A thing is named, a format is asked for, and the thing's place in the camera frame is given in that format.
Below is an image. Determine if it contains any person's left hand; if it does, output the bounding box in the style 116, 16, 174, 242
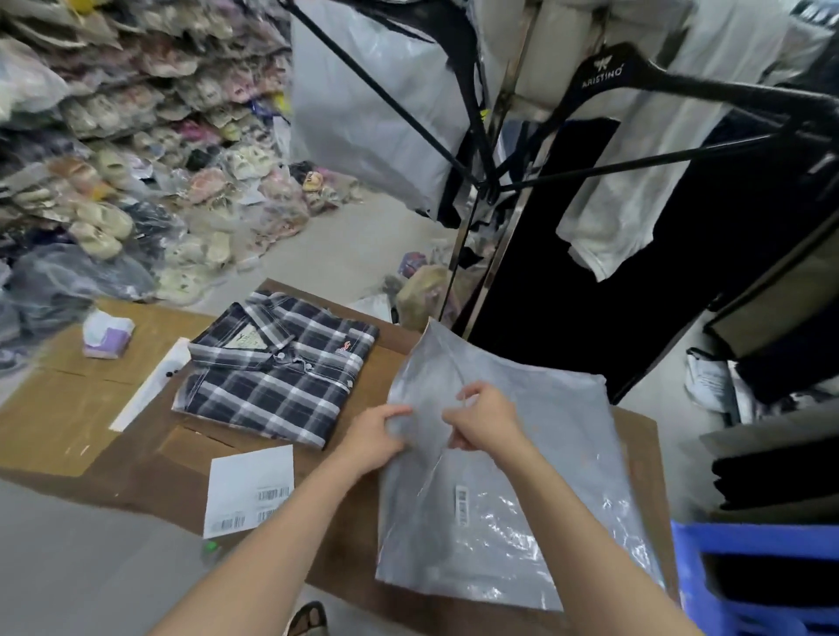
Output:
329, 403, 414, 477

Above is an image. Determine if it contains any person's right hand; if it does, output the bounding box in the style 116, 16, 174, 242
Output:
440, 382, 530, 461

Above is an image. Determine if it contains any grey plastic mailing bag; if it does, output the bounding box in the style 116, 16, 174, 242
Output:
375, 318, 667, 613

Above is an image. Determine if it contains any person's left forearm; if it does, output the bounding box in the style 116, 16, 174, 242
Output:
149, 452, 378, 636

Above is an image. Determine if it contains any person's right forearm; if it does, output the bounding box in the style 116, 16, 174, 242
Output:
488, 436, 704, 636

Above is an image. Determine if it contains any clear bag of colourful items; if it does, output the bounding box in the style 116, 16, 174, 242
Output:
383, 251, 487, 332

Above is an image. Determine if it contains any folded navy plaid shirt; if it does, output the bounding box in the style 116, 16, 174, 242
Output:
172, 290, 381, 451

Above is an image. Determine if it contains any black hanging garment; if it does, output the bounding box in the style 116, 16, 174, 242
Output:
467, 117, 839, 405

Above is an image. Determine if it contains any white shipping label sheet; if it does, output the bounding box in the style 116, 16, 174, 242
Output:
202, 445, 296, 540

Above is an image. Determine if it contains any dark brown cardboard sheet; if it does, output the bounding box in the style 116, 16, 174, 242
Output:
84, 278, 680, 636

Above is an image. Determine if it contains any person's sandal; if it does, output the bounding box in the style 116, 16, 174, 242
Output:
284, 601, 329, 636

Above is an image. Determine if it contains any clear flat plastic sleeve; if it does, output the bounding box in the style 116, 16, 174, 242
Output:
108, 337, 193, 434

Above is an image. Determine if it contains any white printed plastic bag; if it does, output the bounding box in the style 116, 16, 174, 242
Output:
684, 347, 743, 423

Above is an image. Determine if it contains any white hanging t-shirt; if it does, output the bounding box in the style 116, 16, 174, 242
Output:
556, 0, 797, 283

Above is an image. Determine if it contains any blue plastic crate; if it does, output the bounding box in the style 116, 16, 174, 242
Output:
671, 521, 839, 636

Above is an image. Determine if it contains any purple white tissue pack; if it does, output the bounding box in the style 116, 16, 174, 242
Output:
81, 309, 136, 360

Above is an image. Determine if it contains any white hanging plastic bag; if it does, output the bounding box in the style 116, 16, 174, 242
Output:
288, 0, 481, 218

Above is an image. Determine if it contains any light brown cardboard sheet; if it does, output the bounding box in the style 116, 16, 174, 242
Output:
0, 297, 218, 479

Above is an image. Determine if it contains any stack of folded dark clothes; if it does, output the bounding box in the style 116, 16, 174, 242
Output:
700, 392, 839, 525

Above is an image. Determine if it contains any pile of bagged sandals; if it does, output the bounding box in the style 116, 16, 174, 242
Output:
0, 0, 363, 371

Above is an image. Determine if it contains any black hanger with logo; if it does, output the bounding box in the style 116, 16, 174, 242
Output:
521, 42, 839, 194

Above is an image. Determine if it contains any metal clothes rack frame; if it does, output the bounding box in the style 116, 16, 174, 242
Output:
435, 0, 612, 336

